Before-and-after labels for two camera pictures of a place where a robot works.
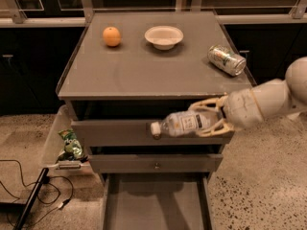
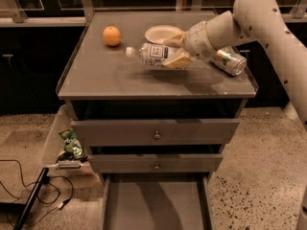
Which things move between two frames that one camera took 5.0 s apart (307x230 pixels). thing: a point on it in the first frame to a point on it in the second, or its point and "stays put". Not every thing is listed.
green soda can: (226, 59) stays put
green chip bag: (73, 149) stays put
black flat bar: (31, 198) stays put
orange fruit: (111, 36) stays put
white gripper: (242, 109) to (197, 39)
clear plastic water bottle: (184, 124) to (151, 54)
